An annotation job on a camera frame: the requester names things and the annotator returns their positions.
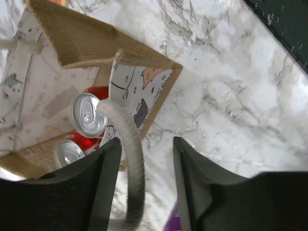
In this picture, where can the purple fanta can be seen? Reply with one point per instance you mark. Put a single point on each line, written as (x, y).
(173, 223)

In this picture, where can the black base frame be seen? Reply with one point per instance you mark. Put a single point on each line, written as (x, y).
(287, 20)

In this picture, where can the orange snack packet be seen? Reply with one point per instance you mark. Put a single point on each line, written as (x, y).
(62, 2)

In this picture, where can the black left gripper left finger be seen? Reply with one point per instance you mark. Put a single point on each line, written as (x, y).
(77, 197)

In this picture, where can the red cola can front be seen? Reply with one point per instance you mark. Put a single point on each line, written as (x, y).
(74, 147)

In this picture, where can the red cola can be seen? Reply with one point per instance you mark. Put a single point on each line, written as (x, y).
(74, 147)
(83, 112)

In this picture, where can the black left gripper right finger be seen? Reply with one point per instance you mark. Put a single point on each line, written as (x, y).
(212, 198)

